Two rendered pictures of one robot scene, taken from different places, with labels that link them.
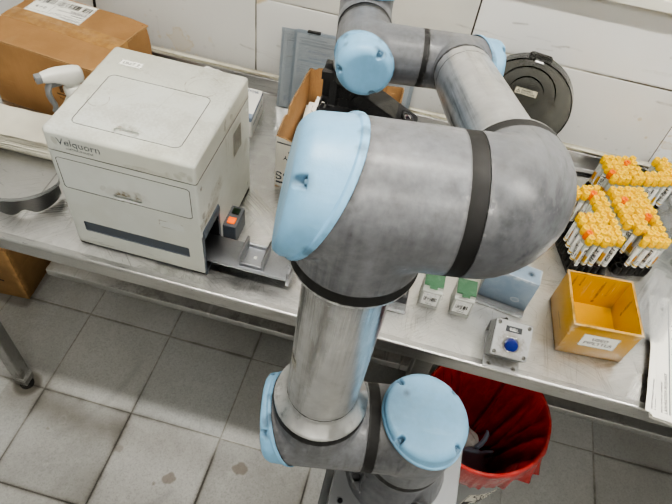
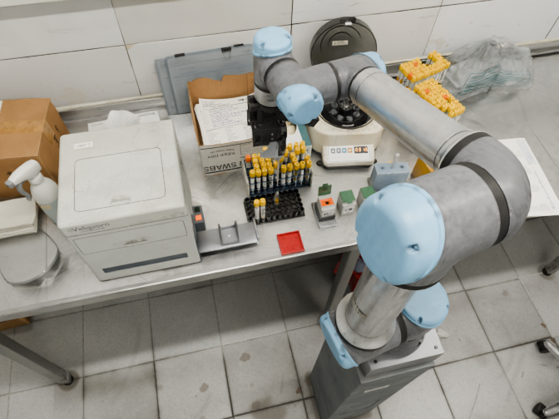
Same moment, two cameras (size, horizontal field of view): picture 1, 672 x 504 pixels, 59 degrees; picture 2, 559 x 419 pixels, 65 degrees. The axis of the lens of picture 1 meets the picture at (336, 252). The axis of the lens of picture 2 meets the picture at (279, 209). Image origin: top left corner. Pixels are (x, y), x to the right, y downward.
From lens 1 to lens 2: 0.33 m
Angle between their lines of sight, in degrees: 15
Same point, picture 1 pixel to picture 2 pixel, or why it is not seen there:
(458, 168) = (487, 199)
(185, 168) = (178, 208)
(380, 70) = (317, 105)
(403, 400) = not seen: hidden behind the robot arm
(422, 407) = (419, 294)
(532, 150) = (508, 165)
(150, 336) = (135, 304)
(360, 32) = (295, 86)
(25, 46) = not seen: outside the picture
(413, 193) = (472, 225)
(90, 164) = (102, 234)
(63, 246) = (91, 291)
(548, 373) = not seen: hidden behind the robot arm
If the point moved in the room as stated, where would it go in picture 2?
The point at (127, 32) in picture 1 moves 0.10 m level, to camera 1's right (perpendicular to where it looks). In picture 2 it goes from (40, 111) to (75, 103)
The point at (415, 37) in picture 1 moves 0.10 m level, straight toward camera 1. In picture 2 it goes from (328, 74) to (347, 112)
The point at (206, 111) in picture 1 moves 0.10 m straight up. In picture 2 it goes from (163, 159) to (154, 130)
